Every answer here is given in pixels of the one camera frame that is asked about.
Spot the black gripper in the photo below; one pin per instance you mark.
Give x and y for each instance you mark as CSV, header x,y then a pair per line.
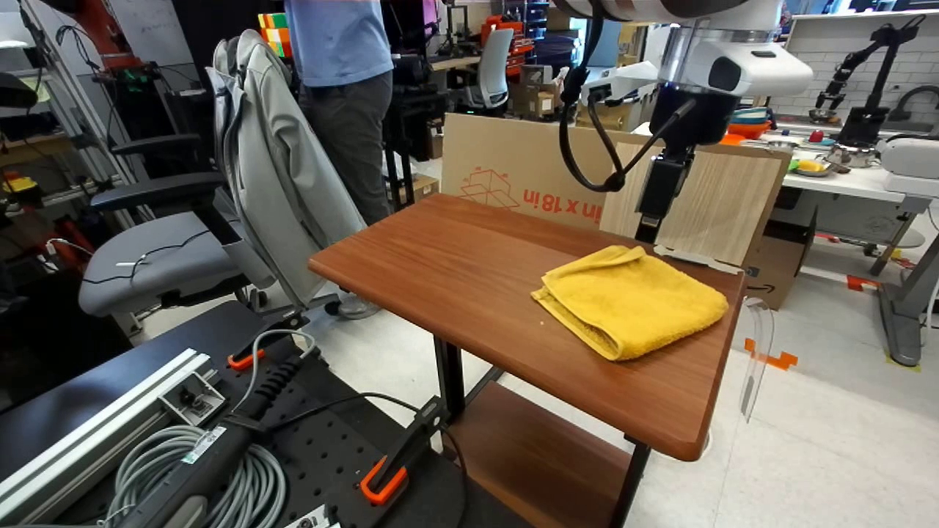
x,y
684,119

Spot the yellow towel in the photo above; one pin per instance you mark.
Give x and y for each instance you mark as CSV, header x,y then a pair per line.
x,y
632,298

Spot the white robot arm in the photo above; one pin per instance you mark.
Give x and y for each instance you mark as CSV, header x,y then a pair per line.
x,y
751,67

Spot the black background robot arm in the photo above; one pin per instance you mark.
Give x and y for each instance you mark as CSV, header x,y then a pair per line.
x,y
867,77

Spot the small cardboard box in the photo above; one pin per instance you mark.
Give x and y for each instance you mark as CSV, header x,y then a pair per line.
x,y
778,260

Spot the large cardboard box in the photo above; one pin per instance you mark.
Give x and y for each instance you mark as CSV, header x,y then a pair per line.
x,y
530,171

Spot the white desk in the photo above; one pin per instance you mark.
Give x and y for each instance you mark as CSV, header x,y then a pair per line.
x,y
851,180

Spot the black table leg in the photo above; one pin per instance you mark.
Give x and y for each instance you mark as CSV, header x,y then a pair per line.
x,y
632,486
450,376

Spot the wooden lower table shelf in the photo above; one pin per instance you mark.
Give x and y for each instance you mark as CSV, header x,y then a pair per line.
x,y
531,458

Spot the grey desk leg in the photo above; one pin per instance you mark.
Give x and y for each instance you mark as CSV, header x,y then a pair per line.
x,y
905,303

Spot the person in blue shirt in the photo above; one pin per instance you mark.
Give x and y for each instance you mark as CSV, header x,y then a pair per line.
x,y
340,89

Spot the orange black clamp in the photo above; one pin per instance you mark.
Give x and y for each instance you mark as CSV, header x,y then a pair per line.
x,y
263,344
396,464

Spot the grey jacket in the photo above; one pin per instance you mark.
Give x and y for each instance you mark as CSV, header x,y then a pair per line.
x,y
282,165

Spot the black perforated breadboard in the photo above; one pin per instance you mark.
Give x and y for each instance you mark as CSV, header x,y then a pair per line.
x,y
323,441

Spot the grey office chair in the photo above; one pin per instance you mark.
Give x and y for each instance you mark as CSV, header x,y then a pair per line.
x,y
157,260

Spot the small metal corner bracket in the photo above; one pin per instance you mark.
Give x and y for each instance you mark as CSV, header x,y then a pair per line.
x,y
192,398
314,517

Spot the aluminium extrusion rail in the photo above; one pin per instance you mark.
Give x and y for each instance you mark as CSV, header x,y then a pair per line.
x,y
106,416

